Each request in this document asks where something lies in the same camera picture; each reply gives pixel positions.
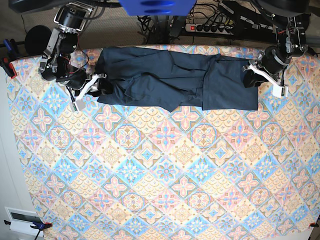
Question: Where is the dark navy t-shirt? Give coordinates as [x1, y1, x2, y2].
[95, 47, 258, 112]

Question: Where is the patterned colourful tablecloth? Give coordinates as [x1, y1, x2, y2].
[6, 55, 320, 240]

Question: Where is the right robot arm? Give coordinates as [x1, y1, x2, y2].
[38, 0, 121, 103]

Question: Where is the orange clamp bottom-right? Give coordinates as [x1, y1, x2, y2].
[309, 222, 319, 228]

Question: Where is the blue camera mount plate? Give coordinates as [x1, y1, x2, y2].
[118, 0, 196, 16]

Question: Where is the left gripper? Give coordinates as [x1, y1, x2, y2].
[242, 46, 290, 88]

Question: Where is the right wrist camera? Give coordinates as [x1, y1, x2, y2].
[70, 99, 86, 112]

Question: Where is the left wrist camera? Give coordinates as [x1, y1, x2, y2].
[272, 85, 289, 98]

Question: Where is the white wall vent panel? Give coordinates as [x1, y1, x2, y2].
[4, 206, 41, 237]

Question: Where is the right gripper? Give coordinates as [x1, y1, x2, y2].
[56, 69, 113, 102]

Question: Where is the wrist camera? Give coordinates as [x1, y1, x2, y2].
[272, 85, 289, 98]
[70, 99, 86, 112]

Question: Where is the blue orange clamp bottom-left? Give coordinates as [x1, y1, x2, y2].
[4, 220, 53, 240]

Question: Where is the blue orange clamp top-left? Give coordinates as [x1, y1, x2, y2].
[0, 39, 17, 79]

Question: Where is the white power strip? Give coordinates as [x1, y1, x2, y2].
[184, 23, 232, 35]

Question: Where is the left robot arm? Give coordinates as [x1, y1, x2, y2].
[243, 0, 310, 88]

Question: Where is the black round stool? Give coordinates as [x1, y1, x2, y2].
[24, 25, 52, 56]

